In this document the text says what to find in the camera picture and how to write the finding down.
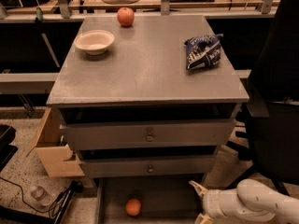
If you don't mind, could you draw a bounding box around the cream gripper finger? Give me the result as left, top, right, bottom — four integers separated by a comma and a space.
189, 180, 208, 198
194, 214, 214, 224

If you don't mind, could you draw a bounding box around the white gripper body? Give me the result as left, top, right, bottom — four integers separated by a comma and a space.
202, 189, 226, 217

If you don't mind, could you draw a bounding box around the orange fruit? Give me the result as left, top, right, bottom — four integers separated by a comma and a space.
125, 199, 142, 217

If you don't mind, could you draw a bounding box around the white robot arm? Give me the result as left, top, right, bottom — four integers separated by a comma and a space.
189, 179, 299, 224

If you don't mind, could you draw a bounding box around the grey middle drawer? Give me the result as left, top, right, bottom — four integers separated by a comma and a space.
79, 155, 216, 178

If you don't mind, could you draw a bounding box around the grey drawer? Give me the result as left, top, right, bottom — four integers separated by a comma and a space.
60, 119, 235, 151
94, 174, 203, 224
79, 155, 216, 178

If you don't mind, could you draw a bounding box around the grey bottom drawer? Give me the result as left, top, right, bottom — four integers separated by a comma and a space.
94, 174, 203, 224

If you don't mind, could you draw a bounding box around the grey top drawer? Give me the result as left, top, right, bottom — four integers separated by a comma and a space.
60, 119, 235, 151

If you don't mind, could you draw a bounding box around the grey drawer cabinet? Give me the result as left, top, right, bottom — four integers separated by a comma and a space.
46, 14, 250, 224

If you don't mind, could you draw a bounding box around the black office chair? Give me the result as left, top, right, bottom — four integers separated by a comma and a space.
227, 0, 299, 194

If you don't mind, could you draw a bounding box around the blue chip bag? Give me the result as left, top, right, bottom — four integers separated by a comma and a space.
184, 34, 223, 71

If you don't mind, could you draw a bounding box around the cardboard box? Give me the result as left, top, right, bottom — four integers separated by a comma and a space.
26, 107, 84, 177

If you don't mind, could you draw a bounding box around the clear plastic bottle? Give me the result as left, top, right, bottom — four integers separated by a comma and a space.
30, 186, 52, 207

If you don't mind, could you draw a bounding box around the white bowl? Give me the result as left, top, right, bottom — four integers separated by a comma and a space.
74, 30, 115, 55

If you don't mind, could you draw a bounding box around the red apple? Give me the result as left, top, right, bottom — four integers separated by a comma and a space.
117, 7, 135, 27

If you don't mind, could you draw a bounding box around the black cable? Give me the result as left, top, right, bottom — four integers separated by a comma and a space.
0, 175, 84, 219

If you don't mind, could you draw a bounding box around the metal workbench frame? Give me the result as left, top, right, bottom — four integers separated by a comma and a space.
0, 0, 299, 95

